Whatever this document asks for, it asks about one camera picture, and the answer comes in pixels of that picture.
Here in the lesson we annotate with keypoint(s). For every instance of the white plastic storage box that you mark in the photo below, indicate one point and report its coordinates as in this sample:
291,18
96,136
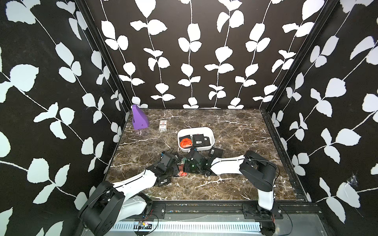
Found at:
192,131

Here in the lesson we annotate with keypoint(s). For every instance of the small white card box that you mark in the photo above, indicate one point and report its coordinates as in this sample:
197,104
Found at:
162,125

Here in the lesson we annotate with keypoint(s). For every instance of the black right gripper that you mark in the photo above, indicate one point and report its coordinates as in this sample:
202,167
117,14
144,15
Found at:
186,166

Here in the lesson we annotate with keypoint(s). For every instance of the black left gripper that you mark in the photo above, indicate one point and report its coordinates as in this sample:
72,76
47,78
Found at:
175,169

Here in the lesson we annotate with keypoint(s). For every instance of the purple wedge block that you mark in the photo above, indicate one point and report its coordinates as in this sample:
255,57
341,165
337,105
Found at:
139,120

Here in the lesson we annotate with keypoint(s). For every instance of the black tea bag with barcode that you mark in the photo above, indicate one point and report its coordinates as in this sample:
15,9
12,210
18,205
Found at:
215,152

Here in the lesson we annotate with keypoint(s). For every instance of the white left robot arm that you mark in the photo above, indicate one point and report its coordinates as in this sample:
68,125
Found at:
113,202

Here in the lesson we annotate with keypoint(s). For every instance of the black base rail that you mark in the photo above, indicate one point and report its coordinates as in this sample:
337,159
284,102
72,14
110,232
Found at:
249,209

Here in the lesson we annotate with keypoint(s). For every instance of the white perforated strip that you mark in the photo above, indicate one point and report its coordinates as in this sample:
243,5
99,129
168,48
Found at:
188,227

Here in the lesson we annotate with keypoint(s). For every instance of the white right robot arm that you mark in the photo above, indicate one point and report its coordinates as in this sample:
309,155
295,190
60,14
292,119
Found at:
260,172

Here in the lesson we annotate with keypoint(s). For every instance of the red label dark tea bag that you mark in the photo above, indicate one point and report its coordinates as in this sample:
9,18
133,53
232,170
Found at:
186,141

